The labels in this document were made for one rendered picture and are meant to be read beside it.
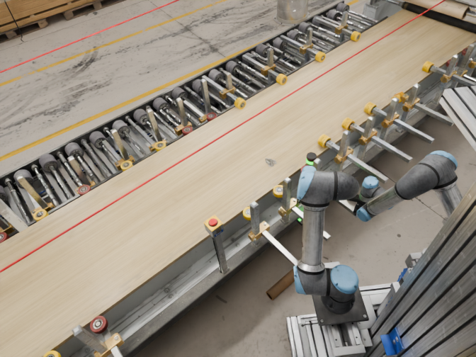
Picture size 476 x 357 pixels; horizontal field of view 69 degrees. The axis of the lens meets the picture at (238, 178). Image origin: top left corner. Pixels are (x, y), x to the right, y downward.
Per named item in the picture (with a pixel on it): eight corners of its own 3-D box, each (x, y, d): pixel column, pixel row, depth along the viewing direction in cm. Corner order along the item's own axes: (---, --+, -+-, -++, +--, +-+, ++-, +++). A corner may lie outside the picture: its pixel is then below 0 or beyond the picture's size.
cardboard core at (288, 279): (301, 273, 269) (273, 297, 258) (300, 277, 275) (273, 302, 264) (293, 265, 273) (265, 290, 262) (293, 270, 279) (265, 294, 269)
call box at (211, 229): (224, 231, 175) (222, 222, 169) (213, 239, 172) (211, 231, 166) (216, 222, 178) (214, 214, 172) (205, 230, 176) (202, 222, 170)
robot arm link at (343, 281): (356, 303, 147) (363, 291, 137) (324, 301, 149) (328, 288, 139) (353, 277, 155) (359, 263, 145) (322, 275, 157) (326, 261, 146)
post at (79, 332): (119, 358, 183) (81, 330, 147) (113, 362, 182) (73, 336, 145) (116, 352, 185) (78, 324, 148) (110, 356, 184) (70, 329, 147)
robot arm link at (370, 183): (373, 189, 180) (360, 179, 185) (369, 201, 188) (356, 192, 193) (383, 181, 183) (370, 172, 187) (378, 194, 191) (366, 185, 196)
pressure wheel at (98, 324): (95, 337, 180) (86, 330, 171) (101, 321, 185) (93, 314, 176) (110, 339, 179) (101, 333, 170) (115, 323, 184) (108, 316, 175)
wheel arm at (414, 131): (433, 142, 232) (435, 137, 229) (430, 144, 230) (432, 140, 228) (370, 108, 258) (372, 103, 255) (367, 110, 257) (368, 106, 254)
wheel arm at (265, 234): (299, 265, 196) (300, 262, 193) (295, 269, 195) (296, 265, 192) (250, 217, 220) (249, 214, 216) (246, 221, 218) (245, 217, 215)
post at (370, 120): (360, 166, 258) (375, 117, 221) (358, 169, 256) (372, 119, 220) (357, 164, 260) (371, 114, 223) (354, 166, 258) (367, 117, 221)
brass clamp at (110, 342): (125, 343, 176) (122, 341, 172) (100, 363, 171) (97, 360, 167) (120, 333, 179) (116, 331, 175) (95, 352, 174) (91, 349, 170)
